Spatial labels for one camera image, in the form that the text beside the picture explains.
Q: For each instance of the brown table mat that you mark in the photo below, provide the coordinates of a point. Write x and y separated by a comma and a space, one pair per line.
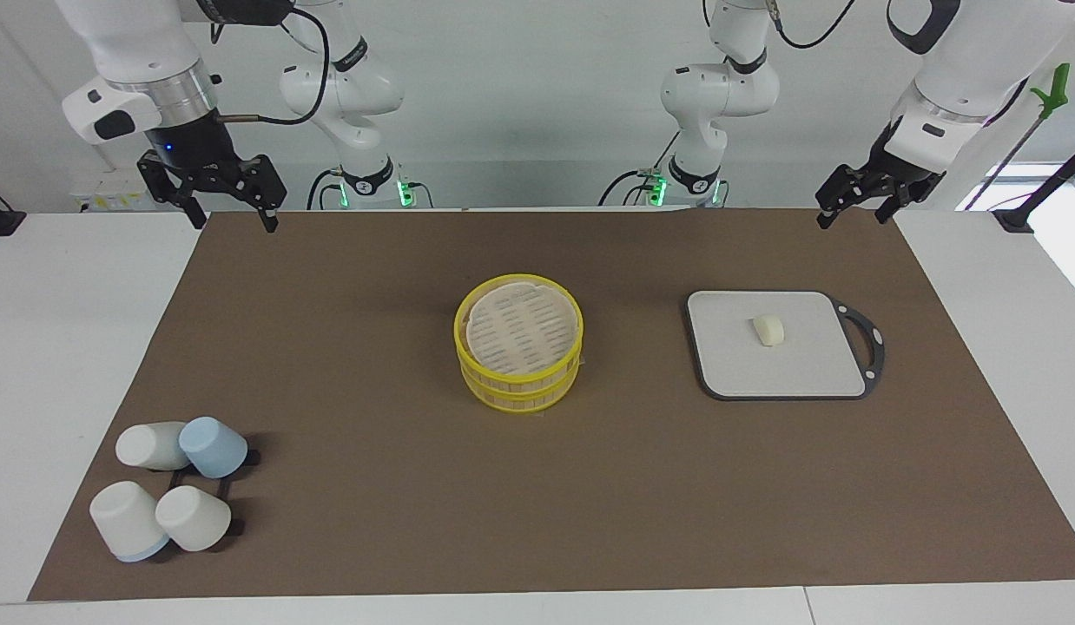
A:
372, 486

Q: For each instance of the plain white cup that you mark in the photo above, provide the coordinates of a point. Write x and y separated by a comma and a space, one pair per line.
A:
147, 445
193, 518

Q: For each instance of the black pole stand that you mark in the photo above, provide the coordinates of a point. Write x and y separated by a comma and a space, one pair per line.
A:
1015, 219

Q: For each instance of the light blue cup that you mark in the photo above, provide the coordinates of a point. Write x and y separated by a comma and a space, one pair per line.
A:
214, 447

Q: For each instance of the white cup blue rim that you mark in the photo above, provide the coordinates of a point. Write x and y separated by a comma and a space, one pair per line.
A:
125, 519

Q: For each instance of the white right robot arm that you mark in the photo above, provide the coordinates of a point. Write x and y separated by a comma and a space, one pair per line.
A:
138, 43

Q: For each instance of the green tipped metal pole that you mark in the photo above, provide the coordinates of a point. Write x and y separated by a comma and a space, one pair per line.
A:
1057, 87

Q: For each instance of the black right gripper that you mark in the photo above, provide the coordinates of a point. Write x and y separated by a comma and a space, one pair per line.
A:
194, 148

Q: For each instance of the white cutting board grey rim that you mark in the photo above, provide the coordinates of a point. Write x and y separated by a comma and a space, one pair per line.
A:
763, 373

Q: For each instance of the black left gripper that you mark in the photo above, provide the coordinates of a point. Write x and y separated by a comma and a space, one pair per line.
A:
893, 169

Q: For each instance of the black cup rack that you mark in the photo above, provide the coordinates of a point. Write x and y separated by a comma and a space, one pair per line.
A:
238, 526

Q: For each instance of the pale steamed bun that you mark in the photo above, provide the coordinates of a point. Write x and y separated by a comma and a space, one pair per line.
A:
769, 330

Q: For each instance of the perforated steamer liner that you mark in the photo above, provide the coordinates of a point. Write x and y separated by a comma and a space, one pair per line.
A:
520, 325

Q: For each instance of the yellow rimmed bamboo steamer tier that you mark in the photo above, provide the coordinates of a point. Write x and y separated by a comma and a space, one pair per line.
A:
468, 356
516, 401

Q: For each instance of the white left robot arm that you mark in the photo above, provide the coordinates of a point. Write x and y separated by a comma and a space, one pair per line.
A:
963, 78

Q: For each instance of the white power strip yellow labels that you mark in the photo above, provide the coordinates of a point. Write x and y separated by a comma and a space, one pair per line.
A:
112, 198

